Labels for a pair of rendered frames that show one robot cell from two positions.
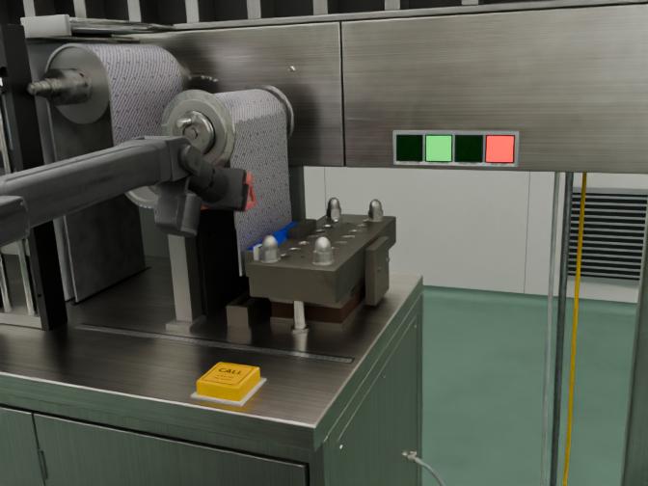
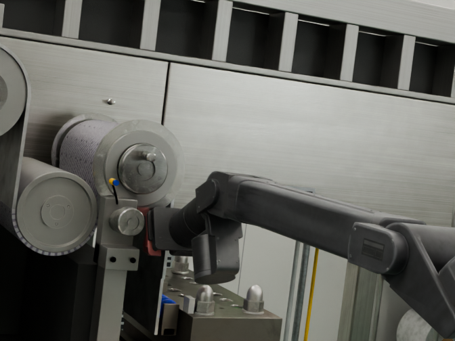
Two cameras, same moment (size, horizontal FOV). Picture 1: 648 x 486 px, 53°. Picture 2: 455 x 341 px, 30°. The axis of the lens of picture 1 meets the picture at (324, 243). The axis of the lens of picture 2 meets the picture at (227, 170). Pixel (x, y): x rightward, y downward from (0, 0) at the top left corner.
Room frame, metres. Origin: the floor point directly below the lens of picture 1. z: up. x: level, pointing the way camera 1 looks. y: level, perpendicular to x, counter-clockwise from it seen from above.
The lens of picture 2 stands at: (0.18, 1.06, 1.33)
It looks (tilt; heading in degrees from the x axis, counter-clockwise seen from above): 3 degrees down; 313
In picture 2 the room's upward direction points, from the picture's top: 7 degrees clockwise
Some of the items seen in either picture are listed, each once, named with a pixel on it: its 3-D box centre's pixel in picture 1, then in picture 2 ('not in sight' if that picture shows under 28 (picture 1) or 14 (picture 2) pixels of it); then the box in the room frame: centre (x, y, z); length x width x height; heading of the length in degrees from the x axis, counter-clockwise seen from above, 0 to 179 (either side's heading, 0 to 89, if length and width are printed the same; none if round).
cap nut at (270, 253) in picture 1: (269, 248); (204, 298); (1.10, 0.09, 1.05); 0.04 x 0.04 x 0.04
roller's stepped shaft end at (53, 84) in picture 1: (42, 88); not in sight; (1.17, 0.48, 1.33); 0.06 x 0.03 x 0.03; 159
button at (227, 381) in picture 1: (229, 381); not in sight; (0.88, 0.15, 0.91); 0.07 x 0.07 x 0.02; 69
